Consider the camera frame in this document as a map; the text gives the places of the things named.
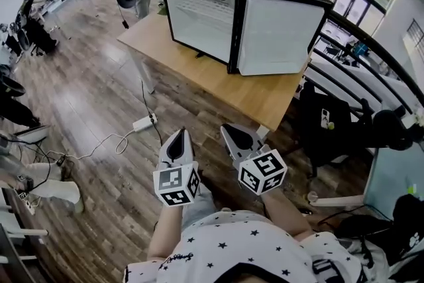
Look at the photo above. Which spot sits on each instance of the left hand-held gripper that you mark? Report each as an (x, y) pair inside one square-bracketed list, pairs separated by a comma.
[(175, 182)]

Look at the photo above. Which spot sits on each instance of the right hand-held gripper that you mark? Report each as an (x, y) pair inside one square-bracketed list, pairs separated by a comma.
[(261, 172)]

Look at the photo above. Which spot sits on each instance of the person's right forearm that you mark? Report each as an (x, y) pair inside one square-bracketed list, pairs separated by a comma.
[(285, 212)]

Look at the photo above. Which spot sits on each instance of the person's left forearm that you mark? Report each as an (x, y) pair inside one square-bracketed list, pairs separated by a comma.
[(165, 232)]

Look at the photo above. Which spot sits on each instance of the white table leg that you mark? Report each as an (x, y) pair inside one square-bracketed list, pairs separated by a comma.
[(262, 131), (143, 66)]

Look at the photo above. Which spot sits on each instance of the white power strip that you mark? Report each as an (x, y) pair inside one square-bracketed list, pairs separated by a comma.
[(144, 122)]

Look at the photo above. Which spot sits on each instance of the grey trousers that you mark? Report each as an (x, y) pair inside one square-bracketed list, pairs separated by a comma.
[(198, 205)]

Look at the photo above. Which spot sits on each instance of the white phone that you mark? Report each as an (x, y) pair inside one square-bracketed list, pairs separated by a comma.
[(325, 117)]

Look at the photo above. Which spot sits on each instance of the black office chair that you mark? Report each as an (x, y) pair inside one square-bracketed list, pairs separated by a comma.
[(331, 142)]

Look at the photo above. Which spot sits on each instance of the small yellow-green item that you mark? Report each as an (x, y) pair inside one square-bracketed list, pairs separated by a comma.
[(330, 125)]

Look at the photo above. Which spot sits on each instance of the white star-print shirt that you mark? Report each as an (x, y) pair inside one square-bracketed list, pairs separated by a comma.
[(238, 248)]

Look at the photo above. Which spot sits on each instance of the white desk foot bar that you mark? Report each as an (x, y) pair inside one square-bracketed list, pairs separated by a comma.
[(334, 200)]

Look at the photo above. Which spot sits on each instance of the green plant leaves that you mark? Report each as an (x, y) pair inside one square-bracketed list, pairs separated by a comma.
[(162, 10)]

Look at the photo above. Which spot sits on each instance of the pale teal desk panel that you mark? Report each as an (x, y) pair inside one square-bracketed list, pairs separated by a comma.
[(391, 175)]

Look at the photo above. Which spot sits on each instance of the glass entrance door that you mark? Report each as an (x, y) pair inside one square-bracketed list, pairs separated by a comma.
[(354, 6)]

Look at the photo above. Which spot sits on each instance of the black paw-print backpack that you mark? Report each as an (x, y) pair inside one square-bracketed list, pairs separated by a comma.
[(407, 225)]

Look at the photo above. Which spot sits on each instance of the black metal railing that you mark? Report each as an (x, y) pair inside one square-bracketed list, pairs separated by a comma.
[(415, 36)]

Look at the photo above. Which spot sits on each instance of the white metal frame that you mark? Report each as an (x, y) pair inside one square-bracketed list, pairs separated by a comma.
[(30, 232)]

